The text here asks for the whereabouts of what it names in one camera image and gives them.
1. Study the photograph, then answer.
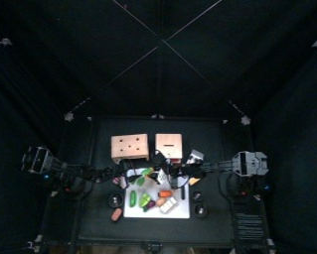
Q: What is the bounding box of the white knife block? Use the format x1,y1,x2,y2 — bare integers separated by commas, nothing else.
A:
185,149,206,166

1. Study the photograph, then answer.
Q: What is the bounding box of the light green toy lettuce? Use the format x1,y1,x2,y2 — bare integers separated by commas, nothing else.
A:
138,192,153,208

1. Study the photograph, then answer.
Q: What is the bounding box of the wooden box with red panel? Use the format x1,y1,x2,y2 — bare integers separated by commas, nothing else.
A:
154,132,185,161

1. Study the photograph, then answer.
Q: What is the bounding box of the wooden box with round holes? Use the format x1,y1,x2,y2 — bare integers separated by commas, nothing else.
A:
110,133,151,165

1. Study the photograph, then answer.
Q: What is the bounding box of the small black bowl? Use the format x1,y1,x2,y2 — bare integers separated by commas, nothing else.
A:
190,190,205,202
107,191,124,208
193,202,210,218

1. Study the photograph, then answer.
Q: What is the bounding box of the white toy sushi roll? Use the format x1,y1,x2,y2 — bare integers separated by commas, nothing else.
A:
158,195,181,214

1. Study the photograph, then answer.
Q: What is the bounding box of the purple toy eggplant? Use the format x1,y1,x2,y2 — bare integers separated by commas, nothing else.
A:
142,199,158,213

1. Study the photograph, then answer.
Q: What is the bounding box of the white cutting board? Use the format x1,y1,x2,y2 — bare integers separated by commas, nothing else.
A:
122,167,193,219

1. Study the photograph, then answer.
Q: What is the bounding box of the pink toy sausage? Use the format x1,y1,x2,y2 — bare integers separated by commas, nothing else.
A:
110,207,124,222

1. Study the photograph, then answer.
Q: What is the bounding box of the vertical metal frame bar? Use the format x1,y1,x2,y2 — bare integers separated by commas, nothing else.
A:
154,0,163,120

